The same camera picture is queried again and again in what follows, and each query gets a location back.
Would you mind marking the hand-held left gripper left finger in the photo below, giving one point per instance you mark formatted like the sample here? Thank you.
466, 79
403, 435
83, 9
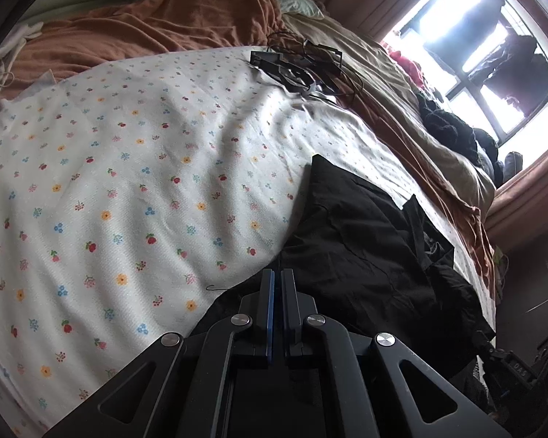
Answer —
268, 315

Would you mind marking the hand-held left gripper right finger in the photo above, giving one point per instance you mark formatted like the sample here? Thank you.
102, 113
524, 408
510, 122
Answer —
287, 315

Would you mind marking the black garment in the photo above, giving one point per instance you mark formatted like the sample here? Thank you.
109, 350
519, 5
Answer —
370, 255

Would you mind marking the dark clothes pile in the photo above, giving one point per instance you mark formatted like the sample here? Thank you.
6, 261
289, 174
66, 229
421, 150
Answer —
452, 130

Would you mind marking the red clothes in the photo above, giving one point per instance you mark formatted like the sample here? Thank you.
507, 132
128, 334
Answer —
404, 61

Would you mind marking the white floral bedsheet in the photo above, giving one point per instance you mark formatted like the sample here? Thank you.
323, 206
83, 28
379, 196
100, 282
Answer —
132, 191

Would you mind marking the beige duvet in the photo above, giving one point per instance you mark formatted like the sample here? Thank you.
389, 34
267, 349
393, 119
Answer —
420, 146

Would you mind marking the black flat device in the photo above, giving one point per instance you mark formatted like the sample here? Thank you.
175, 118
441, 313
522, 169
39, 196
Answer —
267, 60

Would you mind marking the white pillow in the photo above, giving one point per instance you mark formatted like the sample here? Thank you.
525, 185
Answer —
297, 2

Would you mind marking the orange-brown blanket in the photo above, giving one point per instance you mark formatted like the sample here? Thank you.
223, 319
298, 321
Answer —
164, 18

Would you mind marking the window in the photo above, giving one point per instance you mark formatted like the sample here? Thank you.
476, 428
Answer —
475, 45

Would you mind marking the white crumpled cloth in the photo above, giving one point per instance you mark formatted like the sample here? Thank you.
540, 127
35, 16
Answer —
4, 59

